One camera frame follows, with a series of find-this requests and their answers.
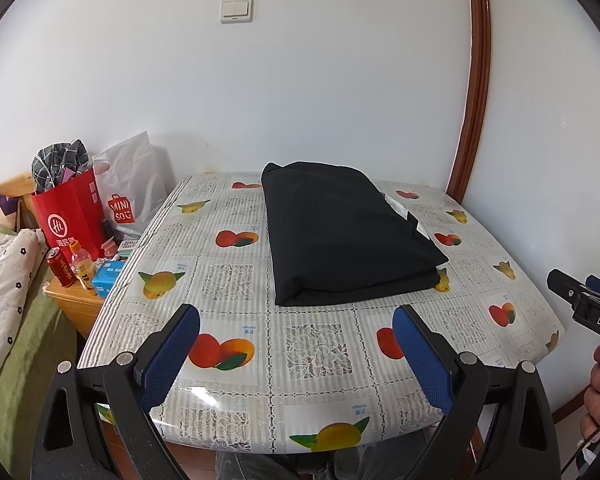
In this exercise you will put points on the white Miniso paper bag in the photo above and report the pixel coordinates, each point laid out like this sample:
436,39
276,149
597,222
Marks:
133,178

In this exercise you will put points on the red drink can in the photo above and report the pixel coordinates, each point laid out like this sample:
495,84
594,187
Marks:
60,267

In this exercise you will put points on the wooden nightstand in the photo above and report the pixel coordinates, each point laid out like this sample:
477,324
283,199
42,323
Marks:
79,306

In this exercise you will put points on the fruit print tablecloth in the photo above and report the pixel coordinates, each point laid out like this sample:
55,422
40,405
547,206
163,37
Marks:
270,379

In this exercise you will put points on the white floral quilt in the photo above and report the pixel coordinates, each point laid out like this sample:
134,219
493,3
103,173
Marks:
21,254

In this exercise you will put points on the black white blue jacket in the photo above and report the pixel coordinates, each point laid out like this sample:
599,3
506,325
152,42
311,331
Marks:
336,238

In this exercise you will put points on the pink bottle on nightstand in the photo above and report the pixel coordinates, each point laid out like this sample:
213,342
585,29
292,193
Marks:
110,248

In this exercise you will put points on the brown wooden door frame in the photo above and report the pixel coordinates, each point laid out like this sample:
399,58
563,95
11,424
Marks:
476,99

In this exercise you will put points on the orange drink bottle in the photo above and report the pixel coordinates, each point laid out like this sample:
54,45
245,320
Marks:
83,266

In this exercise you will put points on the plaid cloth in bag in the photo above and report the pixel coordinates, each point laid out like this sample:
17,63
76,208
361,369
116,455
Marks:
57,163

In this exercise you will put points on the white wall light switch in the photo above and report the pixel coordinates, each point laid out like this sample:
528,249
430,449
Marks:
236,11

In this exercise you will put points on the red paper shopping bag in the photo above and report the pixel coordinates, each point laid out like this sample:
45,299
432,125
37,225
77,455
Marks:
72,211

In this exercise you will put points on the blue tissue box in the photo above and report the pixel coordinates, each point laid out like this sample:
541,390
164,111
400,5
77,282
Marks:
106,276

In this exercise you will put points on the green bed blanket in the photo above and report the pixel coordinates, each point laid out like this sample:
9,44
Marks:
46,337

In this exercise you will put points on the person right hand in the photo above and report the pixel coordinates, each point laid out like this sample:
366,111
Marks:
590,422

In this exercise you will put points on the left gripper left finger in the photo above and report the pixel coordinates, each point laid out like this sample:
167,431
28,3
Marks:
70,443

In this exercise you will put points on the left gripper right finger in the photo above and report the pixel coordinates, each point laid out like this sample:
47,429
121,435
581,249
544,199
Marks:
521,442

